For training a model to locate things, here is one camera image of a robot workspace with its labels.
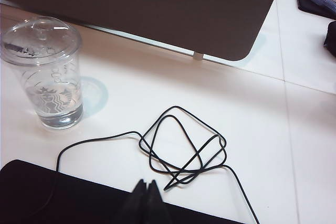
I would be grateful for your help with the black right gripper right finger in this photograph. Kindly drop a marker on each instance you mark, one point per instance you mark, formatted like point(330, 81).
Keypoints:
point(156, 205)

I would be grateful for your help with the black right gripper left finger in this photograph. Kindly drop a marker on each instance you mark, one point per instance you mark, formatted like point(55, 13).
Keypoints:
point(136, 205)

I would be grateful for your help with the tall clear Starbucks cup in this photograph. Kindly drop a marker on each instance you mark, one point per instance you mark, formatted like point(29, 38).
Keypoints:
point(50, 77)

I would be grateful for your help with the black mouse pad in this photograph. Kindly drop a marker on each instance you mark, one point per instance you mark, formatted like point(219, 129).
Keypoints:
point(78, 197)

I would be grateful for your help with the black pouch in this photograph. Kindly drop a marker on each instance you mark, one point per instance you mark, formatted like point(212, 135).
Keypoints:
point(331, 39)

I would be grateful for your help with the blue patterned bag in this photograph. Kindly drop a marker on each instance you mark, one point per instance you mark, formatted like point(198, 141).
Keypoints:
point(315, 6)

